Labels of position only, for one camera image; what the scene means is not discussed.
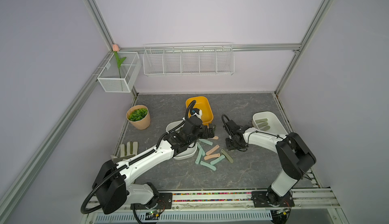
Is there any olive knife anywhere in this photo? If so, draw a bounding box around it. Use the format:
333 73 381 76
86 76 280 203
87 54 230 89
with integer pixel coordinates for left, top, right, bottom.
257 122 268 128
255 118 268 123
260 125 270 131
220 149 234 163

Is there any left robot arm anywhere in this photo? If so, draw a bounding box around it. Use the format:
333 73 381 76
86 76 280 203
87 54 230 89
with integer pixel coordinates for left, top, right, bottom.
81 100 215 214

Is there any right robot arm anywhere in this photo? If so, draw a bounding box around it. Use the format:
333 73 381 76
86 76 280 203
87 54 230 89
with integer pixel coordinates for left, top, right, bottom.
221 114 317 206

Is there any white storage box left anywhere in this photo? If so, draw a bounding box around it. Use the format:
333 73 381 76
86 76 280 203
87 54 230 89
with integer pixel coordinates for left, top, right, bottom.
166 121 197 161

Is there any white storage box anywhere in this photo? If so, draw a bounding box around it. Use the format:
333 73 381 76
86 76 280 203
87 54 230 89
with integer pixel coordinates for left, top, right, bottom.
252 111 288 135
166 121 197 161

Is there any yellow storage box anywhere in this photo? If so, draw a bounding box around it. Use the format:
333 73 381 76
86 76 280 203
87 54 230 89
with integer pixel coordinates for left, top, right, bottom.
185 96 214 126

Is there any white storage box right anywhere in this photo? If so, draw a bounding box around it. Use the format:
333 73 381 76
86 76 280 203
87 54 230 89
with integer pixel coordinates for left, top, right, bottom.
252 111 288 135

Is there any mint knife upper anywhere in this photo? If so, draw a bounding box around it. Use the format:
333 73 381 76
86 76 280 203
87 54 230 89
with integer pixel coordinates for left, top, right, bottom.
199 139 213 146

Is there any pink knife centre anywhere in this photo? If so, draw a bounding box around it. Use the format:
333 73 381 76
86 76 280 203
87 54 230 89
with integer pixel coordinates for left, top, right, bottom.
206 145 220 156

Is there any mint knife short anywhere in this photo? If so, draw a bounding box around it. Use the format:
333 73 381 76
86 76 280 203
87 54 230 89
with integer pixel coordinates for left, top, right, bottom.
197 143 205 156

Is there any mint knife left long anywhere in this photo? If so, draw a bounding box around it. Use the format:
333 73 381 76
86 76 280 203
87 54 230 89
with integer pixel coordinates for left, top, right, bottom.
195 153 202 165

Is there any mint knife right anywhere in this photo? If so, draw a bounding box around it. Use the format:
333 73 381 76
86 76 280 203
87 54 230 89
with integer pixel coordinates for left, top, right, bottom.
210 155 225 165

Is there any pink knife lower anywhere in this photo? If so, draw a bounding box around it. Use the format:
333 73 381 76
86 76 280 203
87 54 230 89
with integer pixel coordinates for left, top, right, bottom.
204 154 221 161

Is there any mint knife bottom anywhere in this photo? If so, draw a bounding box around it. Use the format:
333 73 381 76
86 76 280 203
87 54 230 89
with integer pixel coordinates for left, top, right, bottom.
200 161 217 171

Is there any potted green plant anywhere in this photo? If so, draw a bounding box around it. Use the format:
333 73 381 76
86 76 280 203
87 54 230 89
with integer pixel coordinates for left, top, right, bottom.
126 105 151 130

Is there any white mesh basket small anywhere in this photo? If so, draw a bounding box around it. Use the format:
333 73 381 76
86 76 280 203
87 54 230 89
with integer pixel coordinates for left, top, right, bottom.
97 52 141 93

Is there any artificial tulip flower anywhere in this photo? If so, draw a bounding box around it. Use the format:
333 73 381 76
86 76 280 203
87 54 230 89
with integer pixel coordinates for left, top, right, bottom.
112 44 126 79

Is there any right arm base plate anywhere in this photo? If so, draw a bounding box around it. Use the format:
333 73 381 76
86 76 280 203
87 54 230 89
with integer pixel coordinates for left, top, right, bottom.
251 191 295 208

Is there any white wire basket long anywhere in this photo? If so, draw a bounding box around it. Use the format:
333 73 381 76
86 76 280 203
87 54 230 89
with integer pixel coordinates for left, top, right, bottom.
143 42 235 76

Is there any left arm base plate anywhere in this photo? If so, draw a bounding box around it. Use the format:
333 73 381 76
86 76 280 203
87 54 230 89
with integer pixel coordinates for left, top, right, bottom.
130 192 173 210

